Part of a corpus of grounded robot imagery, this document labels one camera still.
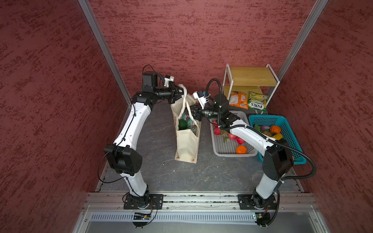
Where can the teal plastic vegetable basket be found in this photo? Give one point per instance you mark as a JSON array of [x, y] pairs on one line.
[[286, 131]]

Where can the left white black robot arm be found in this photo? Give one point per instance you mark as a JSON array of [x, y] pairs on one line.
[[122, 155]]

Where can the white wooden two-tier shelf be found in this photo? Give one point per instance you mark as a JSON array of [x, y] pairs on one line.
[[261, 81]]

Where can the orange snack bag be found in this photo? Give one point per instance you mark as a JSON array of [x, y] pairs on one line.
[[239, 100]]

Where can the cream floral tote bag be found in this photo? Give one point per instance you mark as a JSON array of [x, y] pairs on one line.
[[187, 141]]

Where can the orange bell pepper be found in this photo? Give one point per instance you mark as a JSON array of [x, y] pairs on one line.
[[275, 129]]

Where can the orange fruit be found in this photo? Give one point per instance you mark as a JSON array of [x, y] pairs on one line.
[[241, 149]]

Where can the light purple yam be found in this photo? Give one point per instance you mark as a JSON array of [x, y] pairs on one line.
[[263, 127]]

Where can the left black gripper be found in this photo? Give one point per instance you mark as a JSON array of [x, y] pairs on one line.
[[175, 94]]

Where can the teal Fox's candy bag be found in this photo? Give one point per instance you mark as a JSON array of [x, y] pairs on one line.
[[191, 125]]

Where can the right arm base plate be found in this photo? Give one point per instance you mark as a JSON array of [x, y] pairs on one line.
[[255, 202]]

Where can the yellow bell pepper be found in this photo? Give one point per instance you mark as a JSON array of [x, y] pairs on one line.
[[278, 136]]

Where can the white plastic fruit basket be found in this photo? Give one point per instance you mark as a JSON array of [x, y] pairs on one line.
[[225, 147]]

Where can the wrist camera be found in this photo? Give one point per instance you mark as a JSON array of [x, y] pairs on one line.
[[205, 100], [155, 79]]

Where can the green Fox's candy bag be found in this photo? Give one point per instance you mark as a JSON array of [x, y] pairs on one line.
[[258, 101]]

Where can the small red fruit front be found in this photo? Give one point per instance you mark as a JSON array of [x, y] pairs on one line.
[[240, 141]]

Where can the green bell pepper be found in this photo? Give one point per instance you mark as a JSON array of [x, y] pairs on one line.
[[182, 124]]

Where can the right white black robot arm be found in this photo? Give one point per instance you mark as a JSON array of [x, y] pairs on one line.
[[277, 159]]

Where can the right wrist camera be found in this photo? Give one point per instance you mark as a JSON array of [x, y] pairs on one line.
[[205, 100]]

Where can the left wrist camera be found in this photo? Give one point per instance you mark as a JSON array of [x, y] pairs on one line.
[[155, 79]]

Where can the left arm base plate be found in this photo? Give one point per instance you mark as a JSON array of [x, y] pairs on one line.
[[148, 202]]

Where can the aluminium rail frame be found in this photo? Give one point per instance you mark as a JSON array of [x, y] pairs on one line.
[[195, 207]]

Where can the small dark pink fruit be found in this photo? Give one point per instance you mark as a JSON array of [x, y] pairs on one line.
[[217, 131]]

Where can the brown kiwi potato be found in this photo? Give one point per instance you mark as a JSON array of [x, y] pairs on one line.
[[267, 133]]

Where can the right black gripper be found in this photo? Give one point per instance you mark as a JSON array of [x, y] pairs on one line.
[[198, 113]]

